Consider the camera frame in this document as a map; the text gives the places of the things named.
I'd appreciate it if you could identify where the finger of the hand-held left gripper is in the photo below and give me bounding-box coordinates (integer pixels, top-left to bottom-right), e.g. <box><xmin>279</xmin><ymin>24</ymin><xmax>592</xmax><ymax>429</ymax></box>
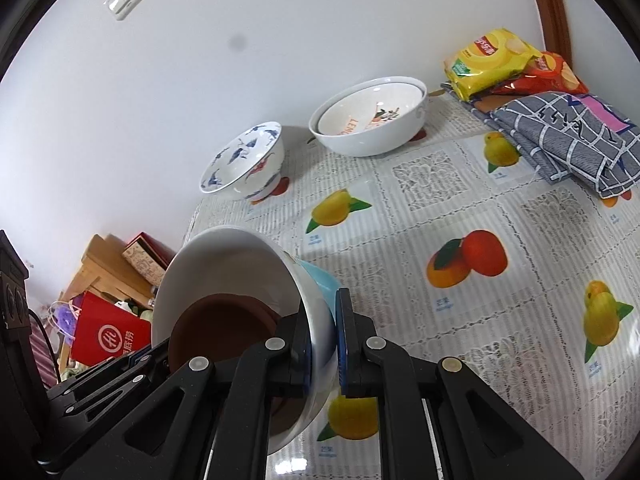
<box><xmin>47</xmin><ymin>352</ymin><xmax>153</xmax><ymax>405</ymax></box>
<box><xmin>35</xmin><ymin>341</ymin><xmax>172</xmax><ymax>472</ymax></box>

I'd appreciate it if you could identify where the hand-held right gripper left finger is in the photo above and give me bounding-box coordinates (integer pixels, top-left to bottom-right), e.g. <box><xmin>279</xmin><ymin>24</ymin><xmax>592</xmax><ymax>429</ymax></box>
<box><xmin>65</xmin><ymin>300</ymin><xmax>313</xmax><ymax>480</ymax></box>

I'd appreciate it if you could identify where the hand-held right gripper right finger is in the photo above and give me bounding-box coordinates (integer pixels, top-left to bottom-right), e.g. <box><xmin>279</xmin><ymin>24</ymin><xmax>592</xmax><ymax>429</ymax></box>
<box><xmin>335</xmin><ymin>288</ymin><xmax>583</xmax><ymax>480</ymax></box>

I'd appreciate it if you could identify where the teal square plate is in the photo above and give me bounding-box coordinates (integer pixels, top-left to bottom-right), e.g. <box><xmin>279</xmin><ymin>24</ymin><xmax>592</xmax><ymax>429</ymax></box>
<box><xmin>297</xmin><ymin>259</ymin><xmax>343</xmax><ymax>322</ymax></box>

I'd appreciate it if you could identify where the brown round plate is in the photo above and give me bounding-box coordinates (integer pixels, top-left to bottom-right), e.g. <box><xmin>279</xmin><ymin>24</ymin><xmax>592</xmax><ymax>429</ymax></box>
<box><xmin>169</xmin><ymin>294</ymin><xmax>307</xmax><ymax>438</ymax></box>

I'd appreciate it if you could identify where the plain white bowl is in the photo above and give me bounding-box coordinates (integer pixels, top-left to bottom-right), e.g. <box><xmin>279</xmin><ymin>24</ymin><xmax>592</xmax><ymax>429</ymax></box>
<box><xmin>151</xmin><ymin>226</ymin><xmax>337</xmax><ymax>456</ymax></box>

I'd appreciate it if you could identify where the red paper bag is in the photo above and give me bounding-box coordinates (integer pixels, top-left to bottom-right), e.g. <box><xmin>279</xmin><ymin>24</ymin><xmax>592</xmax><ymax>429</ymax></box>
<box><xmin>70</xmin><ymin>291</ymin><xmax>153</xmax><ymax>367</ymax></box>

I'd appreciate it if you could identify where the light wooden box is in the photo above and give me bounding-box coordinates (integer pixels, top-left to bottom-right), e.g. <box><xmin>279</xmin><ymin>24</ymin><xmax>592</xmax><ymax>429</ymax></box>
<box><xmin>60</xmin><ymin>234</ymin><xmax>157</xmax><ymax>311</ymax></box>

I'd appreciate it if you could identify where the patterned red-edged box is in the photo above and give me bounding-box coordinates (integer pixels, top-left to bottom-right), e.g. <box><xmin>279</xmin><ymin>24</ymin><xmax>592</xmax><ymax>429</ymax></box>
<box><xmin>122</xmin><ymin>231</ymin><xmax>177</xmax><ymax>287</ymax></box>

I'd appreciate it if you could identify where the blue floral white bowl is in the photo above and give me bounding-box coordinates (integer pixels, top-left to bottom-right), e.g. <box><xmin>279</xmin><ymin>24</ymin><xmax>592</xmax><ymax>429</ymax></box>
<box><xmin>200</xmin><ymin>121</ymin><xmax>286</xmax><ymax>202</ymax></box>

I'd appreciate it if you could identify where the white bowl with orange print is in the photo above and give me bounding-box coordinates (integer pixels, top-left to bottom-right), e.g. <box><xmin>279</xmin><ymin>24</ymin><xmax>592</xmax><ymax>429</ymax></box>
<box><xmin>317</xmin><ymin>83</ymin><xmax>426</xmax><ymax>137</ymax></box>

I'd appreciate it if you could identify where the grey checked cloth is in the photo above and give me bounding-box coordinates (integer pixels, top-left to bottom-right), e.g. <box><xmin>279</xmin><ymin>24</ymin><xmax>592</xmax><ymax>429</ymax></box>
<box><xmin>467</xmin><ymin>91</ymin><xmax>640</xmax><ymax>198</ymax></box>

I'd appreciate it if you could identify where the yellow chip bag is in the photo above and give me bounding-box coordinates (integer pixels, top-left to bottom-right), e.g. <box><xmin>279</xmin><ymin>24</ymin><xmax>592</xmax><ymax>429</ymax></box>
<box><xmin>444</xmin><ymin>28</ymin><xmax>543</xmax><ymax>101</ymax></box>

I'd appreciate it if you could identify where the red chip bag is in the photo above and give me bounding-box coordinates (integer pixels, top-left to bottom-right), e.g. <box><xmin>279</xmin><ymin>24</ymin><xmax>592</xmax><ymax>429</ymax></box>
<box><xmin>487</xmin><ymin>51</ymin><xmax>590</xmax><ymax>97</ymax></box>

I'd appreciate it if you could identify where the black cable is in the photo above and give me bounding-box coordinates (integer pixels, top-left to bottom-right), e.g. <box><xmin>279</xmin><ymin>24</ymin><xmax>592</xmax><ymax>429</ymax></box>
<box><xmin>27</xmin><ymin>309</ymin><xmax>65</xmax><ymax>387</ymax></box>

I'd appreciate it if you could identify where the brown wooden door frame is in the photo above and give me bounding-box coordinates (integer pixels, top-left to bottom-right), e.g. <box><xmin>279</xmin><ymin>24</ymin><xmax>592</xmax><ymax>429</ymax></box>
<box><xmin>522</xmin><ymin>0</ymin><xmax>573</xmax><ymax>66</ymax></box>

